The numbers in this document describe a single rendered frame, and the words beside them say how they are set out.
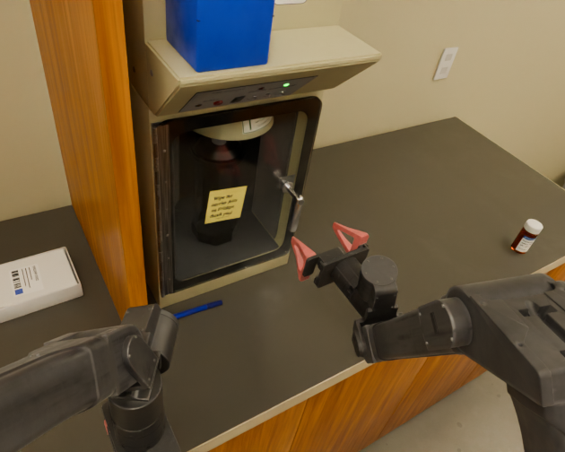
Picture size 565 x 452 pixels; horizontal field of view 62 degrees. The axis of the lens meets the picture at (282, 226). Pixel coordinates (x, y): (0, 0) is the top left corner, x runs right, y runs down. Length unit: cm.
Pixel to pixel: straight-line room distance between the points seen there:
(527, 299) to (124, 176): 49
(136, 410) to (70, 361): 13
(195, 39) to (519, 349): 45
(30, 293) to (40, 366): 66
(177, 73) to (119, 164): 14
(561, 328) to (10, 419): 38
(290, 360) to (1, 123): 79
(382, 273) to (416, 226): 64
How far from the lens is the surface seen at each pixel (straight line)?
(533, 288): 42
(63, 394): 43
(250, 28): 61
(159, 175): 78
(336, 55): 71
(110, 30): 57
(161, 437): 63
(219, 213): 89
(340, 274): 82
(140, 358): 50
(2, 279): 111
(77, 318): 105
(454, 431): 217
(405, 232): 133
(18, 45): 112
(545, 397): 35
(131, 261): 77
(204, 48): 59
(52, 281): 108
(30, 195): 131
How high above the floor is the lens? 177
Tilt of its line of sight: 42 degrees down
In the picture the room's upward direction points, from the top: 11 degrees clockwise
